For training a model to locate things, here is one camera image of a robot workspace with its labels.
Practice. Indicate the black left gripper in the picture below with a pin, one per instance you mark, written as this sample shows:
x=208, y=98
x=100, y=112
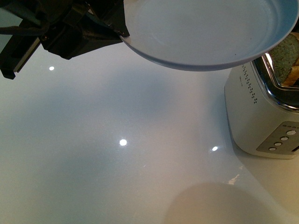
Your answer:
x=67, y=28

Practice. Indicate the cream chrome two-slot toaster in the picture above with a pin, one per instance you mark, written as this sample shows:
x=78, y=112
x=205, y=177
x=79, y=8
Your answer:
x=263, y=114

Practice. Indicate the white round plate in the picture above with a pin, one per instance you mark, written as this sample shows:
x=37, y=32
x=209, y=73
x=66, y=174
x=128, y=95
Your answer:
x=207, y=35

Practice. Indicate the brown bread slice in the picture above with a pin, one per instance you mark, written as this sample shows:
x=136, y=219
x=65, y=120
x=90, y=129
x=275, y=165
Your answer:
x=285, y=60

